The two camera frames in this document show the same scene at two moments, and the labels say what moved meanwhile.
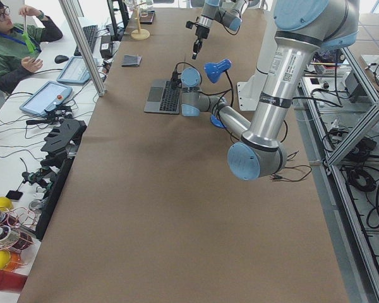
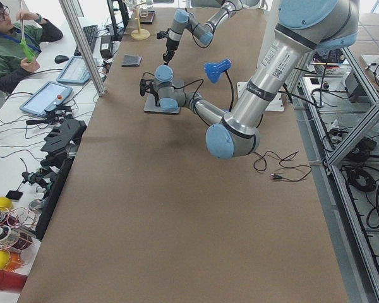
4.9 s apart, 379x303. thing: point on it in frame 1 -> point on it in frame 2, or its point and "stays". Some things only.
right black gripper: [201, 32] -> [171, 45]
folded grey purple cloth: [131, 60] stays
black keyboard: [90, 32] stays
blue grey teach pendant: [49, 95] stays
